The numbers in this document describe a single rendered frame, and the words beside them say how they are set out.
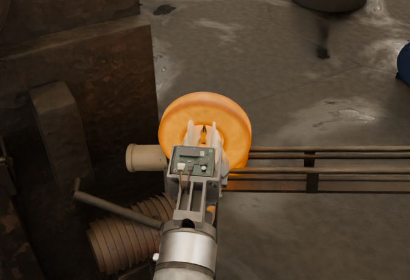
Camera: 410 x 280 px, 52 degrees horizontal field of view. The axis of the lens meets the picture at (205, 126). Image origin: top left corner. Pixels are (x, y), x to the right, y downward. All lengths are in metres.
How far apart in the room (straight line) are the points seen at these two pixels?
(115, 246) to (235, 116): 0.43
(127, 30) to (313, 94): 1.52
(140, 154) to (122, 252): 0.22
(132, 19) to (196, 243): 0.58
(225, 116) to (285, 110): 1.52
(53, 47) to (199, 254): 0.54
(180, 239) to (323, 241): 1.13
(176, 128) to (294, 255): 0.98
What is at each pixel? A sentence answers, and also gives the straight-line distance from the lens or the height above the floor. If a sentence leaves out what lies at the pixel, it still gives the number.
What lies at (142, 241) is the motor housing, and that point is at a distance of 0.97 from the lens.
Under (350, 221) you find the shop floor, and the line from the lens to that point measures 1.72.
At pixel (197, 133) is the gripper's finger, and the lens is 0.68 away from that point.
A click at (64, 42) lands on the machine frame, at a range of 0.92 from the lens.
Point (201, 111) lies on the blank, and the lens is 0.66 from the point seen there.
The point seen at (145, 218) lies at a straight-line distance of 0.93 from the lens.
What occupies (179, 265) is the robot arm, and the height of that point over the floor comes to 0.83.
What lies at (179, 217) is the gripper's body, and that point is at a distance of 0.54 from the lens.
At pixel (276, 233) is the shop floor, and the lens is 1.62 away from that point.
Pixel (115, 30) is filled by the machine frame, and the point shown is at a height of 0.87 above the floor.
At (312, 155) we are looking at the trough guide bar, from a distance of 0.90.
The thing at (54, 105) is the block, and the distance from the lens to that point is 0.86.
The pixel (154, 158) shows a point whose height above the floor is 0.69.
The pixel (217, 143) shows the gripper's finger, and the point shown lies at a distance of 0.66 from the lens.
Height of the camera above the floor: 1.28
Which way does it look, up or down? 39 degrees down
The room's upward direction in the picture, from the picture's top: straight up
